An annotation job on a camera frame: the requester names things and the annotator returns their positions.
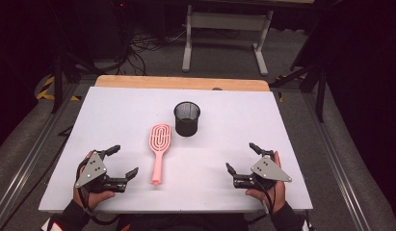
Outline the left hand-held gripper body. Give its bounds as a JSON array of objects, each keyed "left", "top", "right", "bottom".
[{"left": 74, "top": 149, "right": 129, "bottom": 194}]

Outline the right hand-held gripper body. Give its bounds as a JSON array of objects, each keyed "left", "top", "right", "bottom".
[{"left": 233, "top": 155, "right": 293, "bottom": 191}]

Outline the pink hairbrush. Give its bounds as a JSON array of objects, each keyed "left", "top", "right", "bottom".
[{"left": 148, "top": 123, "right": 172, "bottom": 186}]

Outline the black mesh cup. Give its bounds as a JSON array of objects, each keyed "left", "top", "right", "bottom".
[{"left": 173, "top": 101, "right": 201, "bottom": 138}]

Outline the person's left hand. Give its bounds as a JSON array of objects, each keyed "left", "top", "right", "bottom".
[{"left": 72, "top": 150, "right": 117, "bottom": 212}]

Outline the person's right hand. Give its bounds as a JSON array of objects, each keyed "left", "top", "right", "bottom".
[{"left": 245, "top": 150, "right": 287, "bottom": 215}]

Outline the white board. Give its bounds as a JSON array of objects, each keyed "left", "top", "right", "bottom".
[{"left": 39, "top": 86, "right": 314, "bottom": 214}]

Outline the person's torso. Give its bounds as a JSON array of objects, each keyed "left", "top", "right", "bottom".
[{"left": 116, "top": 213, "right": 251, "bottom": 231}]

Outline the black metal stand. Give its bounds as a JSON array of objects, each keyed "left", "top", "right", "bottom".
[
  {"left": 50, "top": 52, "right": 102, "bottom": 115},
  {"left": 269, "top": 62, "right": 329, "bottom": 123}
]

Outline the yellow black hazard tape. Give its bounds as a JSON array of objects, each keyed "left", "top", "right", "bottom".
[{"left": 36, "top": 75, "right": 83, "bottom": 102}]

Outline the right hand-held gripper cable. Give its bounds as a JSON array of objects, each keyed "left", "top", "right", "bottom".
[{"left": 254, "top": 177, "right": 277, "bottom": 216}]

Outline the hand-held gripper cable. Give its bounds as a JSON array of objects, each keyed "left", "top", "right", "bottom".
[
  {"left": 75, "top": 159, "right": 120, "bottom": 226},
  {"left": 254, "top": 177, "right": 277, "bottom": 216}
]

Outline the left hand-held gripper cable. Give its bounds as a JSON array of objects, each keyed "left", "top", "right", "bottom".
[{"left": 75, "top": 159, "right": 120, "bottom": 226}]

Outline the metal floor rail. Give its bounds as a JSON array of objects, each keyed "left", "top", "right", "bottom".
[
  {"left": 0, "top": 82, "right": 79, "bottom": 231},
  {"left": 300, "top": 90, "right": 375, "bottom": 231}
]

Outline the tangle of black floor cables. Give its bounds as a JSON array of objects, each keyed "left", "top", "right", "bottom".
[{"left": 117, "top": 27, "right": 189, "bottom": 77}]

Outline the grey metal-frame desk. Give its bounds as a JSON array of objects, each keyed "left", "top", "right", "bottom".
[{"left": 181, "top": 4, "right": 275, "bottom": 77}]

